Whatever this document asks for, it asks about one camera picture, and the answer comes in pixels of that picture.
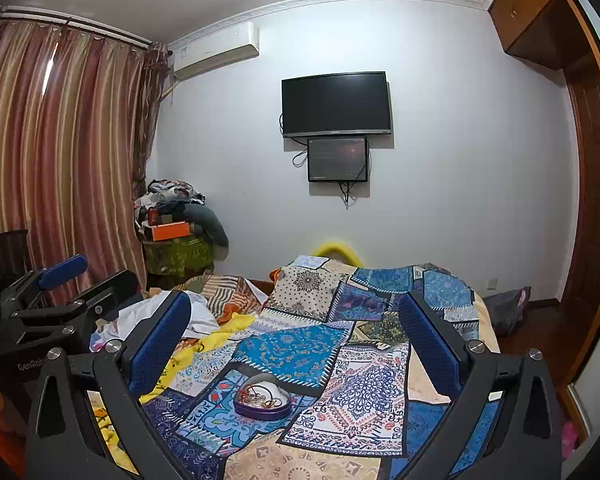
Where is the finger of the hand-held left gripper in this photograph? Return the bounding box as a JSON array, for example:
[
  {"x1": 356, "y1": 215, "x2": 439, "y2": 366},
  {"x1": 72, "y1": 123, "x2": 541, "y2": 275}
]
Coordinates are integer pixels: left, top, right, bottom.
[
  {"x1": 62, "y1": 269, "x2": 144, "y2": 323},
  {"x1": 7, "y1": 254, "x2": 89, "y2": 313}
]

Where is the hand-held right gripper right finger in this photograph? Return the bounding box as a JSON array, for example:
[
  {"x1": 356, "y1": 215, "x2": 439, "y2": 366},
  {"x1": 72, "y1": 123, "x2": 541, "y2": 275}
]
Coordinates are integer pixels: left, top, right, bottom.
[{"x1": 390, "y1": 290, "x2": 564, "y2": 480}]

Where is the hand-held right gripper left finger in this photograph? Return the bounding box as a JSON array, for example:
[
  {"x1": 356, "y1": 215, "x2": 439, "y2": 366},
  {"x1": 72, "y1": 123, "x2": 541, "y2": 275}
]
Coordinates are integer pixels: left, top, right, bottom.
[{"x1": 25, "y1": 290, "x2": 193, "y2": 480}]

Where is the red and gold thread bangle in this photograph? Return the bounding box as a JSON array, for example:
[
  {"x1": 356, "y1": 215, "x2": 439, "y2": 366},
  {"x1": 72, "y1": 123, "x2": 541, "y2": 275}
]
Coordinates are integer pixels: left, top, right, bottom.
[{"x1": 239, "y1": 382, "x2": 291, "y2": 409}]

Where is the purple heart-shaped jewelry box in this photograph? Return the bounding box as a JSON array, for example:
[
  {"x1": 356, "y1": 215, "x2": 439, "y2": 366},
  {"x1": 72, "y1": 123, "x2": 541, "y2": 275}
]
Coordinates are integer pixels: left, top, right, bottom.
[{"x1": 232, "y1": 372, "x2": 294, "y2": 420}]

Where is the white cloth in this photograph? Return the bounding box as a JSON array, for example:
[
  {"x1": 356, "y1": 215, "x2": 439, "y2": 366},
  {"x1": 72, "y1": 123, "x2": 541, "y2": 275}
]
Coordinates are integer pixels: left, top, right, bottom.
[{"x1": 92, "y1": 290, "x2": 224, "y2": 357}]

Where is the black chair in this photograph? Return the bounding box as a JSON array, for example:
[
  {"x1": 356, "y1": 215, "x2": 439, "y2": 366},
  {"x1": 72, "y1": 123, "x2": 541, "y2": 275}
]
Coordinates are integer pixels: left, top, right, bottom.
[{"x1": 0, "y1": 230, "x2": 32, "y2": 282}]

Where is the yellow cloth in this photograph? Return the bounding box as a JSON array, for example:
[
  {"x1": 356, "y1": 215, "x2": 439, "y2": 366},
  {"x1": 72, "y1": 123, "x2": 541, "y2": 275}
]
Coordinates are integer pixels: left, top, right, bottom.
[{"x1": 87, "y1": 311, "x2": 259, "y2": 476}]

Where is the patchwork printed blanket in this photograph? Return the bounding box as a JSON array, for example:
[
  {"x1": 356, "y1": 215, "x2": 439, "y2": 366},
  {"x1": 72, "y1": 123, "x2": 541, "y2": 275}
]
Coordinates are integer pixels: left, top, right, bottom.
[{"x1": 87, "y1": 255, "x2": 502, "y2": 480}]

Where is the green patterned cloth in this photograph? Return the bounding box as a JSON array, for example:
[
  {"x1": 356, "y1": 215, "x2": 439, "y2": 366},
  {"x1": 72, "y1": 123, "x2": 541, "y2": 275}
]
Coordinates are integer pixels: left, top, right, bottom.
[{"x1": 142, "y1": 237, "x2": 219, "y2": 282}]

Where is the orange striped cloth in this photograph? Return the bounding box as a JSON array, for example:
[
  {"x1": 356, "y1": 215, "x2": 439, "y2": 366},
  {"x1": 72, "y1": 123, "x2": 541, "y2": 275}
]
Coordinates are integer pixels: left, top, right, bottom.
[{"x1": 187, "y1": 274, "x2": 274, "y2": 327}]

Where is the orange box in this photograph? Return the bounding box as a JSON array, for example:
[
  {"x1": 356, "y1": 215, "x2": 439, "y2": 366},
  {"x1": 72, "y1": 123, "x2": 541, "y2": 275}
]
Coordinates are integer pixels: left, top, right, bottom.
[{"x1": 147, "y1": 220, "x2": 192, "y2": 242}]

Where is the dark cloth on floor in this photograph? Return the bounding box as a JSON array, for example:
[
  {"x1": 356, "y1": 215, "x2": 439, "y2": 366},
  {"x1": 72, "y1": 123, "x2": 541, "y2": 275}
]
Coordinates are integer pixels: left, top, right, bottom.
[{"x1": 482, "y1": 286, "x2": 534, "y2": 339}]

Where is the striped brown curtain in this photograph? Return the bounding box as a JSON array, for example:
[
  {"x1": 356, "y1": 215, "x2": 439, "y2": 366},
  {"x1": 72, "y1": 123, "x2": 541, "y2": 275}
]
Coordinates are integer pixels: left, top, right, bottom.
[{"x1": 0, "y1": 15, "x2": 172, "y2": 307}]

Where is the pile of clothes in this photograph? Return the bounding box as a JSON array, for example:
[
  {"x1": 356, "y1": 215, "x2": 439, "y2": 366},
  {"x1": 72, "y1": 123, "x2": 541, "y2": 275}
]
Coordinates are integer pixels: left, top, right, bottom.
[{"x1": 134, "y1": 178, "x2": 230, "y2": 262}]

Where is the yellow plastic object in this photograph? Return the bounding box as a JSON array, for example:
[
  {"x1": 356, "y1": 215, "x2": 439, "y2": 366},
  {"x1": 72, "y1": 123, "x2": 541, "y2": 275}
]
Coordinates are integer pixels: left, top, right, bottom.
[{"x1": 312, "y1": 241, "x2": 364, "y2": 267}]

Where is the pink object on floor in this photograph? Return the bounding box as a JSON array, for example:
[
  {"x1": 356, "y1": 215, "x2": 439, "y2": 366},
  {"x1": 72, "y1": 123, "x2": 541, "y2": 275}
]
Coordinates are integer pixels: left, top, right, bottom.
[{"x1": 560, "y1": 420, "x2": 581, "y2": 462}]

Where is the wooden door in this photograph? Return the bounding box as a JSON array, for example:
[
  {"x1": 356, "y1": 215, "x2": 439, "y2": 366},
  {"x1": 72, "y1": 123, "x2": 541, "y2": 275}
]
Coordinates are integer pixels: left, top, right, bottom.
[{"x1": 561, "y1": 0, "x2": 600, "y2": 387}]

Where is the white air conditioner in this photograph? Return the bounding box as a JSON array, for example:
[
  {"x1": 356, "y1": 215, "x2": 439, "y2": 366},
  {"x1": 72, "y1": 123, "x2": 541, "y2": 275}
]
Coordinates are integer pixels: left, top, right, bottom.
[{"x1": 167, "y1": 21, "x2": 262, "y2": 81}]

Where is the wooden overhead cabinet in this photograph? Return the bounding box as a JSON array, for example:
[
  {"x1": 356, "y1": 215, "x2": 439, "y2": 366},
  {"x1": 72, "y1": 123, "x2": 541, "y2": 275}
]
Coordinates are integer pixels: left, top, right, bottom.
[{"x1": 487, "y1": 0, "x2": 589, "y2": 72}]

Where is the black hanging cable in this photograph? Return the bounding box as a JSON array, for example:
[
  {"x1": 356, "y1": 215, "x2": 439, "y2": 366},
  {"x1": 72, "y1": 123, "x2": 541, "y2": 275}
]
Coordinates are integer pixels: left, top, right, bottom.
[{"x1": 340, "y1": 180, "x2": 362, "y2": 210}]

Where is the small black wall monitor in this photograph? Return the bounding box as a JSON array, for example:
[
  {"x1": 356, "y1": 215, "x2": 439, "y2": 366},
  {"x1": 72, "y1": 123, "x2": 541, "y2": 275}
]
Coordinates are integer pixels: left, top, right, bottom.
[{"x1": 307, "y1": 136, "x2": 370, "y2": 184}]

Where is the white curtain rail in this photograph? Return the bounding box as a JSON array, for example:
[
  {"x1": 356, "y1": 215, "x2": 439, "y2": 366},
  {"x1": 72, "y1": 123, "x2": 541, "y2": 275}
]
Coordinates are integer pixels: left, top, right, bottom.
[{"x1": 0, "y1": 4, "x2": 172, "y2": 54}]

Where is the black wall television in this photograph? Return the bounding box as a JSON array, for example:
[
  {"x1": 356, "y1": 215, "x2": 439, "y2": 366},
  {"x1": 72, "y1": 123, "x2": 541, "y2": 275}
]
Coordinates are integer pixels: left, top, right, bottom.
[{"x1": 281, "y1": 71, "x2": 394, "y2": 140}]

